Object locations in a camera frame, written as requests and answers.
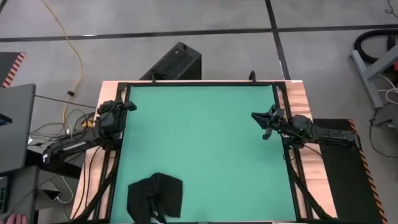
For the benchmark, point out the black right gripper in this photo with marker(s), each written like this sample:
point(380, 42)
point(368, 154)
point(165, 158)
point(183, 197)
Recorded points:
point(281, 123)

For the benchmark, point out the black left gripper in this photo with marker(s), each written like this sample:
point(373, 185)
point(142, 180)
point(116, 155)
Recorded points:
point(112, 119)

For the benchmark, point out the black towel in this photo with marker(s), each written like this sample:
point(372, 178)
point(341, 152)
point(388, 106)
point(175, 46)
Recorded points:
point(161, 193)

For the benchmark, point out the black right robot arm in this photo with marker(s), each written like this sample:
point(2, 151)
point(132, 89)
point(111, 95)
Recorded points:
point(329, 137)

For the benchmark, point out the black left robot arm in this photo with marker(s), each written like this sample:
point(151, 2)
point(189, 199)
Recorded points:
point(71, 146)

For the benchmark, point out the yellow plug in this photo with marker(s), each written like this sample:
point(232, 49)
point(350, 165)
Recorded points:
point(87, 124)

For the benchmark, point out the green table mat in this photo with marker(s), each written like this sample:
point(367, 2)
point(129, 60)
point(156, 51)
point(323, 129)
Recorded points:
point(202, 140)

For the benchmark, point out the black computer tower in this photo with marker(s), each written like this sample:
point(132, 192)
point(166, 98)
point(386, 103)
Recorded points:
point(177, 62)

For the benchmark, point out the black floor stand base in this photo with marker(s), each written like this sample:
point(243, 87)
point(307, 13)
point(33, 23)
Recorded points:
point(62, 172)

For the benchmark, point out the black mat with striped edge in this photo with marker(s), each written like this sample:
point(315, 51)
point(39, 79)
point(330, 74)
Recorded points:
point(342, 174)
point(9, 67)

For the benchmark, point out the small dark phone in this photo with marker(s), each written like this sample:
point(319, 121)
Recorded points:
point(51, 194)

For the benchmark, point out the grey metal stand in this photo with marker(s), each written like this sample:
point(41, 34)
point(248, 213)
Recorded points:
point(367, 81)

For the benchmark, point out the dark device with blue screen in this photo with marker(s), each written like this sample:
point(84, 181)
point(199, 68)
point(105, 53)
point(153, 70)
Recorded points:
point(4, 119)

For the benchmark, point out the person's hand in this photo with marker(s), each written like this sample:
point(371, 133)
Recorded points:
point(16, 219)

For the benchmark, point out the black frame clamp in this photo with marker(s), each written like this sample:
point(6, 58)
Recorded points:
point(252, 77)
point(153, 79)

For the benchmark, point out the black metal table frame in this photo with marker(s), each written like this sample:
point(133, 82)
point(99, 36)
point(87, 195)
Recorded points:
point(202, 83)

